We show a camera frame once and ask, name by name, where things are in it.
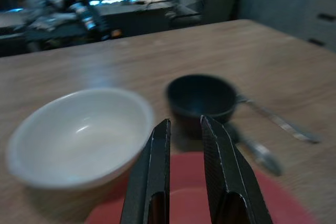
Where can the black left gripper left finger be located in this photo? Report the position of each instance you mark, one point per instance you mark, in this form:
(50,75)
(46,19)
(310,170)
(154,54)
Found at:
(147,171)

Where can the silver fork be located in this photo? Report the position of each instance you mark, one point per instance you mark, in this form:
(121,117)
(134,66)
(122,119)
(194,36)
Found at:
(281,121)

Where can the dark low cabinet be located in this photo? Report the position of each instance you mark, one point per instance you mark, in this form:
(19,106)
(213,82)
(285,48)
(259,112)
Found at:
(126,19)

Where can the pile of grey clutter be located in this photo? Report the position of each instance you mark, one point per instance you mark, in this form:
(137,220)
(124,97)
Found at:
(52,6)

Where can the small black bowl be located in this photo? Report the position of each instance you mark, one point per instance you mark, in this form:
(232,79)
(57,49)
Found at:
(202,98)

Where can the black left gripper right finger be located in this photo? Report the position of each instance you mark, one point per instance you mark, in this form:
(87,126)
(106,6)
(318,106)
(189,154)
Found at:
(231,171)

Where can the red plate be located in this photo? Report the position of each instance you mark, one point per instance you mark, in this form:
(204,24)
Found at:
(189,200)

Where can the white ceramic bowl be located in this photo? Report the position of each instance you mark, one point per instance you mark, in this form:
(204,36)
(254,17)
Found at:
(78,137)

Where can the white drawer unit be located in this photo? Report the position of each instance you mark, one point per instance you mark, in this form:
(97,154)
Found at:
(324,11)

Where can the silver spoon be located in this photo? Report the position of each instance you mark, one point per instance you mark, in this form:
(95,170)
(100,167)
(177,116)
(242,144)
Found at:
(257,150)

